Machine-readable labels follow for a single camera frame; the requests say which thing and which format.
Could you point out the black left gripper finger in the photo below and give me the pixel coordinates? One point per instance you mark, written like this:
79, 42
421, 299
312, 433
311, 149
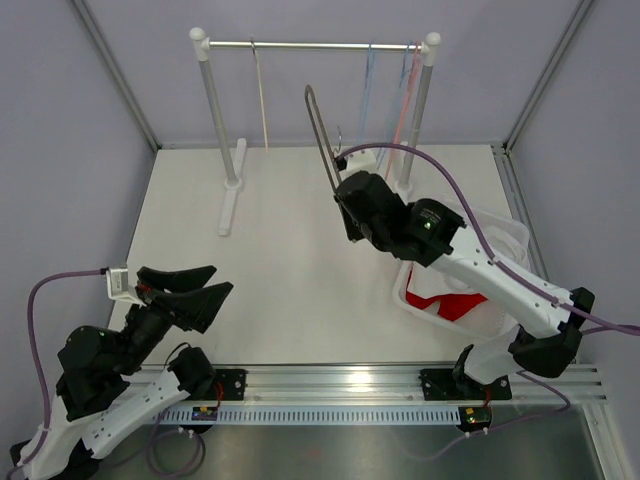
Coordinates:
181, 281
202, 306

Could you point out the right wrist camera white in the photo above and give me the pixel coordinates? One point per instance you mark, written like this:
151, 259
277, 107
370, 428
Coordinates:
361, 160

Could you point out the white slotted cable duct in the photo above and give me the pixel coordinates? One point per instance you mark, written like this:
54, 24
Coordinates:
313, 415

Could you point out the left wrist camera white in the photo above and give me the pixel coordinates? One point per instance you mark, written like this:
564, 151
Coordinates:
117, 284

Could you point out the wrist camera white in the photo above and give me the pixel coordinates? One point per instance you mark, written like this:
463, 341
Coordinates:
361, 160
117, 284

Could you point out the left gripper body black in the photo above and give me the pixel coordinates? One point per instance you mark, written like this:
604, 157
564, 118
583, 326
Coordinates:
164, 319

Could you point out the white plastic basket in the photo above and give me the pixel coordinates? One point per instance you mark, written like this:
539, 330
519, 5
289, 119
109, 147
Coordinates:
485, 321

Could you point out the red t shirt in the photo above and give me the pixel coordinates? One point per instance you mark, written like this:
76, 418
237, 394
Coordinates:
451, 307

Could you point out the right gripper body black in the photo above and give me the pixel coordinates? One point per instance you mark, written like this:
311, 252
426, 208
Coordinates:
357, 233

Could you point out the aluminium rail frame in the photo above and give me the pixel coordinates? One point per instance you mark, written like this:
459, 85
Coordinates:
397, 384

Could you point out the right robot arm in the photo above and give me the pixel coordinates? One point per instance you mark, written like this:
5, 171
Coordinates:
549, 318

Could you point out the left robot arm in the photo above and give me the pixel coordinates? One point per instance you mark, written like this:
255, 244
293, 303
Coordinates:
81, 426

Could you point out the pink wire hanger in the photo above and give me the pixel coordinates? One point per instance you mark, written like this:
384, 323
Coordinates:
407, 86

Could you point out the cream wooden hanger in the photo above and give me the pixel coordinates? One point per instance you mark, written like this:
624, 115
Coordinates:
257, 62

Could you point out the white t shirt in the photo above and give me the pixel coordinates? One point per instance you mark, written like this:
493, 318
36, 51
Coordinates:
428, 282

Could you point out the silver hanger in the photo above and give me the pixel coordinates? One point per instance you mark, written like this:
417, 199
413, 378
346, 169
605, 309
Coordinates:
334, 163

